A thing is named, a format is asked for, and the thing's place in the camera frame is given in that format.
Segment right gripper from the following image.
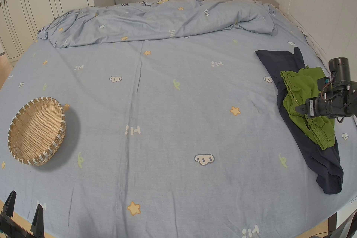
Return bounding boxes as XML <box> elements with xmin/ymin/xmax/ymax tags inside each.
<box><xmin>295</xmin><ymin>95</ymin><xmax>352</xmax><ymax>120</ymax></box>

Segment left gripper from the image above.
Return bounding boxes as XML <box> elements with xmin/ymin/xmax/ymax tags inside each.
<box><xmin>0</xmin><ymin>190</ymin><xmax>45</xmax><ymax>238</ymax></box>

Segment green shorts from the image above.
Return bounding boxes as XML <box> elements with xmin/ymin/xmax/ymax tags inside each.
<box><xmin>280</xmin><ymin>65</ymin><xmax>336</xmax><ymax>151</ymax></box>

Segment dark blue garment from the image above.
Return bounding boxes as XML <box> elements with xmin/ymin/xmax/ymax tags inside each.
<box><xmin>255</xmin><ymin>47</ymin><xmax>344</xmax><ymax>195</ymax></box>

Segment round woven basket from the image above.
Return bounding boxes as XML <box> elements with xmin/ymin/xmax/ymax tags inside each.
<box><xmin>7</xmin><ymin>97</ymin><xmax>66</xmax><ymax>167</ymax></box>

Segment bed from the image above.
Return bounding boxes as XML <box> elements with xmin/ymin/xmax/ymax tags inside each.
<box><xmin>0</xmin><ymin>0</ymin><xmax>357</xmax><ymax>238</ymax></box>

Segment pale blue quilt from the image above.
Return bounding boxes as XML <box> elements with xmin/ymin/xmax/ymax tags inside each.
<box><xmin>37</xmin><ymin>0</ymin><xmax>279</xmax><ymax>48</ymax></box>

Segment white wardrobe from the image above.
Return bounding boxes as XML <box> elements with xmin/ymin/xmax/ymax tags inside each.
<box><xmin>0</xmin><ymin>0</ymin><xmax>95</xmax><ymax>64</ymax></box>

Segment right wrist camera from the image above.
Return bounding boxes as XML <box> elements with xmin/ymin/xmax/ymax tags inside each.
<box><xmin>317</xmin><ymin>77</ymin><xmax>332</xmax><ymax>98</ymax></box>

